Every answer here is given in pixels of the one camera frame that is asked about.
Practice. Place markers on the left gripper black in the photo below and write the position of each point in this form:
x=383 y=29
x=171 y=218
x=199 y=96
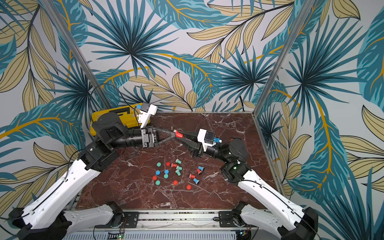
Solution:
x=150 y=136

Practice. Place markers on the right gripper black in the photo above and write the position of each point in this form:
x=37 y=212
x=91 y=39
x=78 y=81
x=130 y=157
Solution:
x=198 y=146

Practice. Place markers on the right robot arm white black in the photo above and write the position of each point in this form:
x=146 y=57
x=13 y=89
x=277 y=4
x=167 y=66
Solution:
x=284 y=219

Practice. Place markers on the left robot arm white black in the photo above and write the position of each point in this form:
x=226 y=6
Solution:
x=45 y=218

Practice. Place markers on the yellow black toolbox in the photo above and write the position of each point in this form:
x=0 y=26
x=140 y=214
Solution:
x=113 y=124

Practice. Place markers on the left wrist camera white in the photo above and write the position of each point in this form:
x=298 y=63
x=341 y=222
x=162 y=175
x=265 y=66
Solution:
x=145 y=112

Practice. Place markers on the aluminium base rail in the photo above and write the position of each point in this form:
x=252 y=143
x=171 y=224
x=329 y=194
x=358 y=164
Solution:
x=199 y=224

